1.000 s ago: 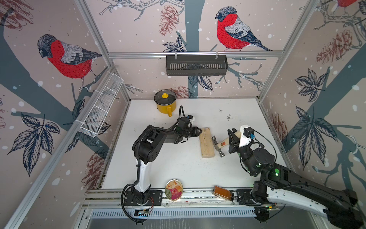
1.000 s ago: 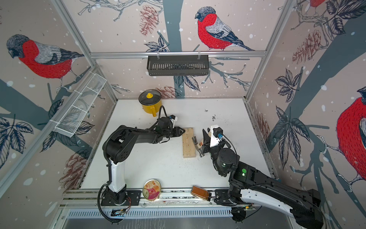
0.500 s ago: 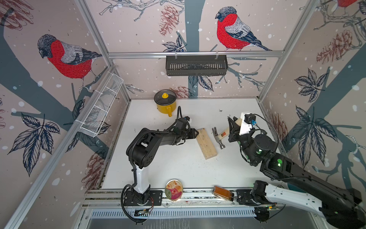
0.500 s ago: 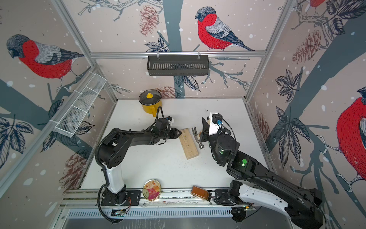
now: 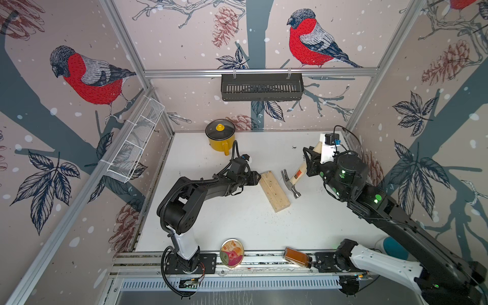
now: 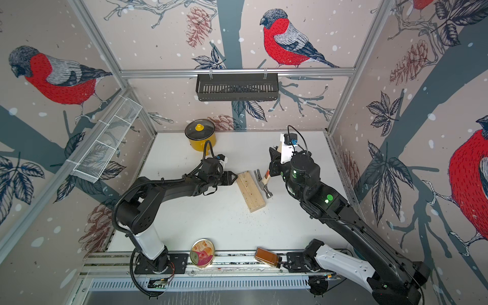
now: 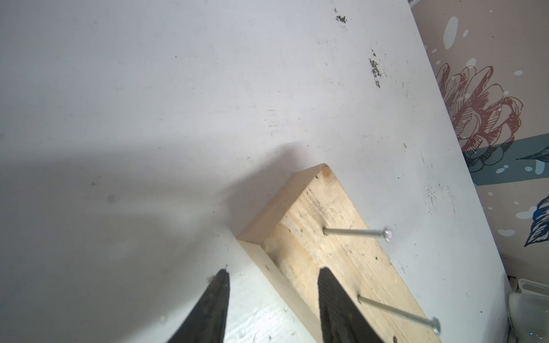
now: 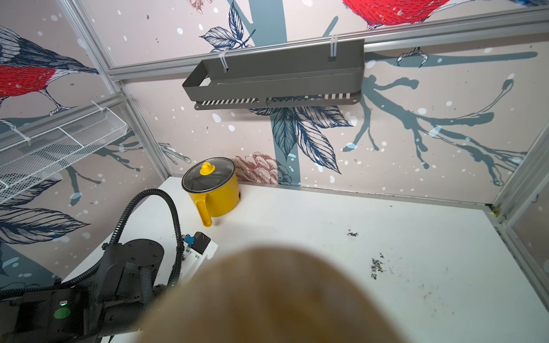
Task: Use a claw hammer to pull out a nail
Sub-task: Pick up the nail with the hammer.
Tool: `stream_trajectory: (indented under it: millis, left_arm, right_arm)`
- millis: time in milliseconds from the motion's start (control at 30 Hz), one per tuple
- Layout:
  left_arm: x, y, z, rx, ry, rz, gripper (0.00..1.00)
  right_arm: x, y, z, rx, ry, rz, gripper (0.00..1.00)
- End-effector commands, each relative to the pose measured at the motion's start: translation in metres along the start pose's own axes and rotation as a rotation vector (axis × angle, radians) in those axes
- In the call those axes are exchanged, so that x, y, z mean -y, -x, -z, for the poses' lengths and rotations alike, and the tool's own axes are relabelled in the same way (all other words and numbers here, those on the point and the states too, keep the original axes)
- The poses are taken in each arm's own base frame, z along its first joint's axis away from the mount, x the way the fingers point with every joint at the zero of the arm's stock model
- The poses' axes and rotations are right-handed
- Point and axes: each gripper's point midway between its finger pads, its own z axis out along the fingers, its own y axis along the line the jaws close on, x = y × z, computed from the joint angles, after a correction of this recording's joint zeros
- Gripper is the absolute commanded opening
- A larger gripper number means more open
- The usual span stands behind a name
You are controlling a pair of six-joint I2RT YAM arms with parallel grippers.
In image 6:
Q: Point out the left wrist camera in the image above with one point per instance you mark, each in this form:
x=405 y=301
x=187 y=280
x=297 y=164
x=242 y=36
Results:
x=222 y=159

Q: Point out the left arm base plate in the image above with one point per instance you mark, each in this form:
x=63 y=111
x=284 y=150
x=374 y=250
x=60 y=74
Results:
x=173 y=263

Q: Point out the black hanging wire basket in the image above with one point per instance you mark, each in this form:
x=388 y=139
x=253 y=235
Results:
x=237 y=87

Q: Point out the round colourful tin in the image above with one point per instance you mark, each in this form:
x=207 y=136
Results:
x=202 y=253

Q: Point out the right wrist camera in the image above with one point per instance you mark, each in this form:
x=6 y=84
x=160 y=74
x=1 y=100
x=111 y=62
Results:
x=287 y=150

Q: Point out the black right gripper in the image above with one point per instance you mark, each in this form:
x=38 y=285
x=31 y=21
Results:
x=276 y=162

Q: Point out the brown leather case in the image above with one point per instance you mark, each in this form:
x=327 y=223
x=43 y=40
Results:
x=267 y=257

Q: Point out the yellow pot with lid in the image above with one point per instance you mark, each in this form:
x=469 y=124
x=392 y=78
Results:
x=199 y=132

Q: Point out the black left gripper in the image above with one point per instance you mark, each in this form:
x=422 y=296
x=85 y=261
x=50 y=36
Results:
x=229 y=180

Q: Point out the white wire mesh shelf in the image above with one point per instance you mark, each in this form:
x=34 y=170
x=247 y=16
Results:
x=96 y=162

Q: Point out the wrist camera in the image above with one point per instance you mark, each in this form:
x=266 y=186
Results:
x=222 y=159
x=287 y=150

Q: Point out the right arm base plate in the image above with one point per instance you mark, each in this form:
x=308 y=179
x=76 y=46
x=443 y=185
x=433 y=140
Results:
x=299 y=262

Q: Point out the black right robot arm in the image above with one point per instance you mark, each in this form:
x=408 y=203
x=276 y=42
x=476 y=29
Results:
x=389 y=276

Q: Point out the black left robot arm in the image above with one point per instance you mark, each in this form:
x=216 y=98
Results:
x=135 y=212

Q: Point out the pale wooden block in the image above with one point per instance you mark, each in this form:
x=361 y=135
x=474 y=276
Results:
x=250 y=192

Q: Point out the wooden handle claw hammer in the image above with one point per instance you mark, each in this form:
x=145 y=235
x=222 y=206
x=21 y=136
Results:
x=263 y=182

